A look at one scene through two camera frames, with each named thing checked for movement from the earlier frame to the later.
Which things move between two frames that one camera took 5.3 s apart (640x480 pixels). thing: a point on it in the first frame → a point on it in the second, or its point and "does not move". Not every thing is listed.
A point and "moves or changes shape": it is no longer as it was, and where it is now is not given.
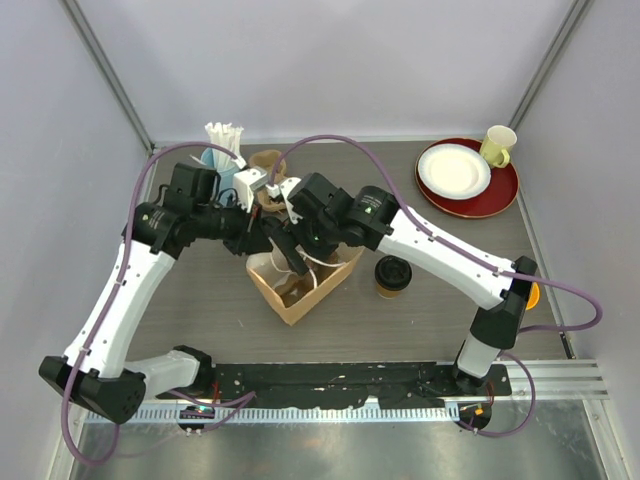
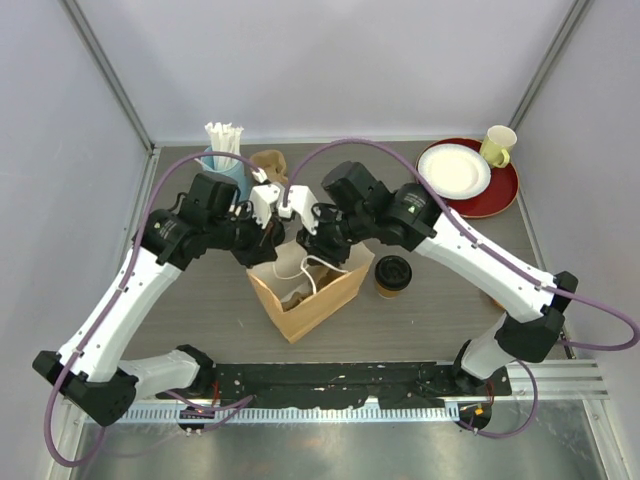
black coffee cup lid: (392, 273) does not move
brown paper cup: (387, 295) does not move
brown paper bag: (295, 295) moves or changes shape
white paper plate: (454, 171) does not move
